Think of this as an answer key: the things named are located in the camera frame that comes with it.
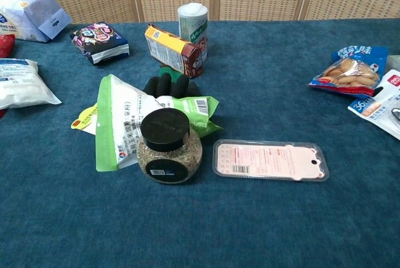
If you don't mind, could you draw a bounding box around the green white starch bag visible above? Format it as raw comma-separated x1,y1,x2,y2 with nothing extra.
71,74,224,172

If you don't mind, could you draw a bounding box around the black floral snack bag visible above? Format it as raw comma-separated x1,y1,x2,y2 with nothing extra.
69,22,130,66

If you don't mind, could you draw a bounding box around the blue biscuit bag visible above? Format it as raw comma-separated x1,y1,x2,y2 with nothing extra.
307,45,389,99

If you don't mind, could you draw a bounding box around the white pouch edge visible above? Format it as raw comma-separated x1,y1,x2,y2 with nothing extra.
0,58,63,111

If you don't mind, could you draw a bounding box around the white blue paper flour bag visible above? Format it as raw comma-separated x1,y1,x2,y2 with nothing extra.
0,0,73,43

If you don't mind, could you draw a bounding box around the black green work glove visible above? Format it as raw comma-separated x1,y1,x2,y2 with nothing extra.
142,66,202,99

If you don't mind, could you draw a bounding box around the glass jar with black lid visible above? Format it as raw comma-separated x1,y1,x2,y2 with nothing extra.
136,107,203,185

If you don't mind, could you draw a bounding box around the yellow brown carton box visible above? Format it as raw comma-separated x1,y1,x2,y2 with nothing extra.
144,23,204,79

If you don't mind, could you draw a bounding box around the pink blister pack card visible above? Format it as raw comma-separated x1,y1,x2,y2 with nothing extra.
212,139,330,182

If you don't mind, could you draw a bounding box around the blue tablecloth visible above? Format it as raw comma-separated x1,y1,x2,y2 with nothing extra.
0,17,400,268

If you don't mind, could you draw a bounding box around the white green cylindrical canister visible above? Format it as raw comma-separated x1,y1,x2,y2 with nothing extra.
177,2,209,62

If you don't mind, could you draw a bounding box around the white blue hook card pack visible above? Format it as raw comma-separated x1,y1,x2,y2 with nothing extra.
347,69,400,141

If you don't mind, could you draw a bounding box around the grey green small package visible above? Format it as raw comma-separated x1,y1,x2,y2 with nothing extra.
385,55,400,72

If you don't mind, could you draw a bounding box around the red package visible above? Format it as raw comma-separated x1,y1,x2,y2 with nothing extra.
0,34,16,58

